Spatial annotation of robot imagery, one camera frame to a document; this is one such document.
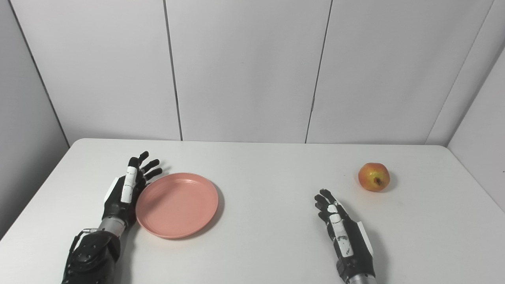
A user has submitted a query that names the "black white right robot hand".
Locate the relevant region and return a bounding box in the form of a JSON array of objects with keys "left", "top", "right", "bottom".
[{"left": 314, "top": 189, "right": 376, "bottom": 282}]

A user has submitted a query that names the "red yellow apple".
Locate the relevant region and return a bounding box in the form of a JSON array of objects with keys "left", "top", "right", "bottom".
[{"left": 358, "top": 163, "right": 391, "bottom": 192}]

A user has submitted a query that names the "pink round plate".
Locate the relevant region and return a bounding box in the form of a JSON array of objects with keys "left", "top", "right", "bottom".
[{"left": 135, "top": 172, "right": 219, "bottom": 239}]

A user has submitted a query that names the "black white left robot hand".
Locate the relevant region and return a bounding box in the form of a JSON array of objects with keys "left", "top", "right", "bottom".
[{"left": 102, "top": 151, "right": 163, "bottom": 229}]

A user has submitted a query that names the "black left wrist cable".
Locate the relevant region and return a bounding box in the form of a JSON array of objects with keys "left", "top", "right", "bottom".
[{"left": 70, "top": 228, "right": 99, "bottom": 253}]

